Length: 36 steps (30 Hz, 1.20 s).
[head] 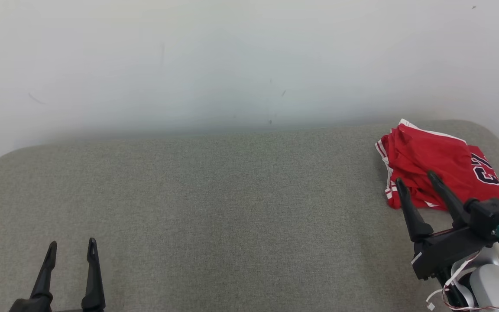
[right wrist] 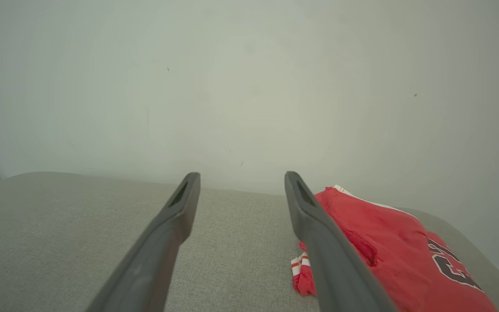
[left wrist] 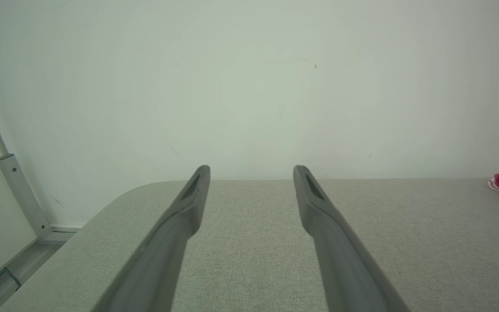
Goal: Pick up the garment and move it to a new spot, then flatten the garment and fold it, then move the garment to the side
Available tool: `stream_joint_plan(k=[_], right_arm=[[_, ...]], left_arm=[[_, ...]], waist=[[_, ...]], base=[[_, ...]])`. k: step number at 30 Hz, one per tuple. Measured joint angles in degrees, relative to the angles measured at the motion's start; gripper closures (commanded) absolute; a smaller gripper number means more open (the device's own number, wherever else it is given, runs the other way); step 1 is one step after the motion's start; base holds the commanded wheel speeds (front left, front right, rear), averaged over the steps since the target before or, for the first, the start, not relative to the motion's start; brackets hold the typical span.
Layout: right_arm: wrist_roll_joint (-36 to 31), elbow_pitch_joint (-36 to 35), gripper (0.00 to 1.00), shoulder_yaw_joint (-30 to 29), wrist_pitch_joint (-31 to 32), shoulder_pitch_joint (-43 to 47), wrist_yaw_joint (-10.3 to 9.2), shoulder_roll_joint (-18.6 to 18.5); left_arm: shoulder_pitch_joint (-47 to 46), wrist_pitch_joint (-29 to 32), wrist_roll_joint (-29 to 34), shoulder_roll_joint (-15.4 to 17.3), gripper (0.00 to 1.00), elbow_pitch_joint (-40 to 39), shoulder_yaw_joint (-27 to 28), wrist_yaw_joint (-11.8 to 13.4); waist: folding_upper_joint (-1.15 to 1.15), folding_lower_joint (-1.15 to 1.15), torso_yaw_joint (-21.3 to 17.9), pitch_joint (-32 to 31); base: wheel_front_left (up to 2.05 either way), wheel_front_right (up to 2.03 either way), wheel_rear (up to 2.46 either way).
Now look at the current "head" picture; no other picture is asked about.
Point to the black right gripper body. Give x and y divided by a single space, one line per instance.
444 253

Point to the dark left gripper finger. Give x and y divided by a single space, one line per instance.
43 281
94 281

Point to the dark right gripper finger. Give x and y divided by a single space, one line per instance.
414 216
451 203

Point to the red white-striped shorts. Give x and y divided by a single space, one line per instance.
422 160

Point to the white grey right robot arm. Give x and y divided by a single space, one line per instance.
492 290

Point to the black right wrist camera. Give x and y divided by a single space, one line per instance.
490 216

